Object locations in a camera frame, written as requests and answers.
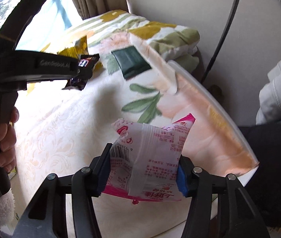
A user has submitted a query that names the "yellow snack bag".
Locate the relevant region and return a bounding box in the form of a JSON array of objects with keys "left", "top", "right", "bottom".
[{"left": 27, "top": 35, "right": 104, "bottom": 94}]

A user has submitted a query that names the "Snickers chocolate bar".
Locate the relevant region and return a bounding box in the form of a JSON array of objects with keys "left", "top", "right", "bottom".
[{"left": 63, "top": 54, "right": 100, "bottom": 91}]

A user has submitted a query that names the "pink white snack packet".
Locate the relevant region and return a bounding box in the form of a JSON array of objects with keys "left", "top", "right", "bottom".
[{"left": 104, "top": 114, "right": 195, "bottom": 202}]

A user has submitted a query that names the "dark green snack packet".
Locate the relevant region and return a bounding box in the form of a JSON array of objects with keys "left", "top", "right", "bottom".
[{"left": 111, "top": 46, "right": 151, "bottom": 80}]

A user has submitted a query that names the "person's left hand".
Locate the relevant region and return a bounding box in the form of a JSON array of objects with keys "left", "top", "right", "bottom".
[{"left": 0, "top": 106, "right": 20, "bottom": 174}]

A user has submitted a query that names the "floral bed sheet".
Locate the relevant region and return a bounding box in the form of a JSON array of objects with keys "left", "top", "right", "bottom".
[{"left": 13, "top": 31, "right": 260, "bottom": 238}]

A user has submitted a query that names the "floral striped folded quilt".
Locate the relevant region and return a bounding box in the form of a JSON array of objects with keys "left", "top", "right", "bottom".
[{"left": 68, "top": 10, "right": 200, "bottom": 61}]

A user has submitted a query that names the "black cable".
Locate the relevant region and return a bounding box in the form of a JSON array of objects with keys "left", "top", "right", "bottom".
[{"left": 200, "top": 0, "right": 245, "bottom": 85}]

